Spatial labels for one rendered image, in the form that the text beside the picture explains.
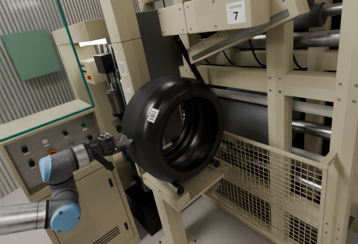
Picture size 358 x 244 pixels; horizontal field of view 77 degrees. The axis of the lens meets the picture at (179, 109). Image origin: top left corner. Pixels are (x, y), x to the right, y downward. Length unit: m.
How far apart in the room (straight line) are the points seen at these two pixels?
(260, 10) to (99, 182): 1.46
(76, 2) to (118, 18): 2.86
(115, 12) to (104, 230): 1.54
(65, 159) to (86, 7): 3.44
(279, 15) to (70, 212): 1.06
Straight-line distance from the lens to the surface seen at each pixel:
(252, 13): 0.98
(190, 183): 1.43
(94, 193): 1.82
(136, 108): 1.09
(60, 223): 0.91
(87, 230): 1.96
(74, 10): 4.08
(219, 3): 1.07
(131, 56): 1.32
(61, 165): 0.97
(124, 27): 1.31
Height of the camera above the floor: 1.72
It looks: 22 degrees down
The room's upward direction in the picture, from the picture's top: 11 degrees counter-clockwise
